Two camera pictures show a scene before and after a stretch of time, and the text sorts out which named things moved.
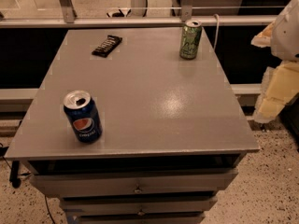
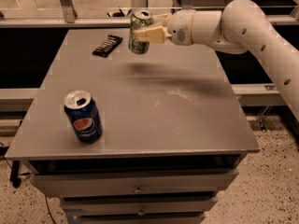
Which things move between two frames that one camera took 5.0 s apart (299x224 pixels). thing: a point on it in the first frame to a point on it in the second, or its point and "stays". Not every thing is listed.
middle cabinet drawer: [150, 205] stays
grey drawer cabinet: [174, 133] stays
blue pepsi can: [83, 115] stays
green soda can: [191, 39] to [140, 19]
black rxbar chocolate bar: [106, 46] stays
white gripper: [287, 35] to [179, 26]
